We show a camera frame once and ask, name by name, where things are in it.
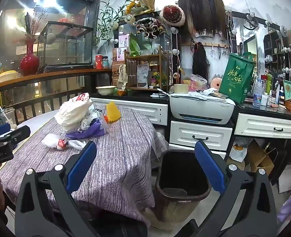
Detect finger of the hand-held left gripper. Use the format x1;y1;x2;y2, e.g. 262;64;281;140
0;124;18;139
0;125;31;150

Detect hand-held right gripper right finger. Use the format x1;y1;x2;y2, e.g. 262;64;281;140
194;140;277;237

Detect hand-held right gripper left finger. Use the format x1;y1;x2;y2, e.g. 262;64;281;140
15;141;98;237

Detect black trash bin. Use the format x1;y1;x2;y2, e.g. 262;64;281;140
155;149;211;224

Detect purple plastic packet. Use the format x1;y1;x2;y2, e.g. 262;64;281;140
66;118;109;140

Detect plastic cup with straw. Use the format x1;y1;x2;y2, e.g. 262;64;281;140
0;96;17;129

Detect white plastic wrapper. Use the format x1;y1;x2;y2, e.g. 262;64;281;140
68;139;88;150

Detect white bag with orange print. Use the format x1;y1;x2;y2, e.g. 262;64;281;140
229;143;247;163

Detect clear plastic bag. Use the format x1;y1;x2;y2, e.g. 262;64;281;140
41;133;62;149

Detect black wooden railing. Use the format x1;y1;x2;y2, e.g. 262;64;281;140
0;89;94;126

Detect crumpled black white wrapper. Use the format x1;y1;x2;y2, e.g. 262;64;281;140
80;109;104;131

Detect open cardboard box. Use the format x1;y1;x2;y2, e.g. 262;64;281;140
244;139;274;173

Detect yellow lidded container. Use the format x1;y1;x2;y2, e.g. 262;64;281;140
0;70;18;83

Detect white plastic bag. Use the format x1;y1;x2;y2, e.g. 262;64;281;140
54;92;95;132

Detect white printer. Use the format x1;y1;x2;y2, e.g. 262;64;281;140
169;94;235;125

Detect yellow foam fruit net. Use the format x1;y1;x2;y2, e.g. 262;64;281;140
106;101;121;122

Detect pile of papers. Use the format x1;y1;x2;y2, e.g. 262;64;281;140
189;87;228;100

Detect red ceramic vase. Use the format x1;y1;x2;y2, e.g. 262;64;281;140
20;38;40;76

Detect cream bowl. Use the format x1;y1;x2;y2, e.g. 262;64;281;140
96;86;117;96

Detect wide white drawer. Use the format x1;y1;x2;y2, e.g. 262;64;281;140
91;97;169;126

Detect beige tape roll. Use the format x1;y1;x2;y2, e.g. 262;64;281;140
173;84;189;95

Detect pink yellow plastic bags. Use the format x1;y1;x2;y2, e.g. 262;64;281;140
181;74;208;92

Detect clear water bottle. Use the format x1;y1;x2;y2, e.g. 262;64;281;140
253;78;263;108

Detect green tote bag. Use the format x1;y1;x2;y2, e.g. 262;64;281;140
218;52;255;104

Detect purple patterned cloth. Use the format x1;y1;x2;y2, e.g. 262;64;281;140
276;185;291;224

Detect brown cardboard box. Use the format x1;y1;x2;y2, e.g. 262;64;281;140
112;62;126;87

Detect beige printed canvas bag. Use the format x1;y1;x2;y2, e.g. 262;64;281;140
116;64;129;90

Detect glass terrarium case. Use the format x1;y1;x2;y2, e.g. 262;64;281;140
37;21;95;67

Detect black wig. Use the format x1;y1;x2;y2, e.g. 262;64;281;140
192;46;209;79

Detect dried flower stems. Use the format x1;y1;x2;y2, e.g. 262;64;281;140
24;7;48;40

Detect teal framed picture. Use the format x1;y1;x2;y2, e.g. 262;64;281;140
282;80;291;100

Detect wooden shelf rack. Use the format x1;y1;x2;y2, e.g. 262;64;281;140
125;47;172;92

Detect pink white box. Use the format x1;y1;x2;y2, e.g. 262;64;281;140
118;35;130;47

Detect green bamboo plant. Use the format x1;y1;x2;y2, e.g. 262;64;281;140
96;0;132;47

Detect ornate white headdress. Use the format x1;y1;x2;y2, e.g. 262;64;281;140
134;17;167;39

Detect hanging hair extensions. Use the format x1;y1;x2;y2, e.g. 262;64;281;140
177;0;226;35

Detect red embroidered hat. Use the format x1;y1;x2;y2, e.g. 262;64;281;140
160;4;185;27

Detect sunflower bouquet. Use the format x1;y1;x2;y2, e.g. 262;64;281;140
126;0;156;15

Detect white drawer with black handle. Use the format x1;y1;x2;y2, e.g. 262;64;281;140
234;113;291;139
170;120;233;151

